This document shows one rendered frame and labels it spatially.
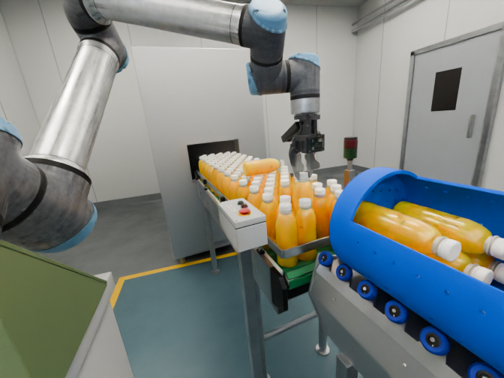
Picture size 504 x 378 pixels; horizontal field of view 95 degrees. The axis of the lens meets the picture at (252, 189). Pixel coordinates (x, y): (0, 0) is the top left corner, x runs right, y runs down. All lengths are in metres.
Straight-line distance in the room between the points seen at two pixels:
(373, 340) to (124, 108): 4.68
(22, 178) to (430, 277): 0.69
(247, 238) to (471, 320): 0.49
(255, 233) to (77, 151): 0.51
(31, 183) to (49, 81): 4.66
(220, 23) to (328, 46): 5.15
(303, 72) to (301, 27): 4.83
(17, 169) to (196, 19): 0.50
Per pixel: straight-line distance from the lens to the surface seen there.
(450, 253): 0.55
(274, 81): 0.73
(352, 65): 6.04
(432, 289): 0.50
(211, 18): 0.70
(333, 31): 5.91
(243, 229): 0.69
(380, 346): 0.68
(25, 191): 0.55
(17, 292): 0.34
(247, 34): 0.67
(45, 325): 0.38
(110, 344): 0.61
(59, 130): 0.72
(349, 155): 1.21
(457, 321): 0.50
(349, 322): 0.73
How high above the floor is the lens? 1.38
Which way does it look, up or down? 17 degrees down
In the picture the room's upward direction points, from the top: 5 degrees counter-clockwise
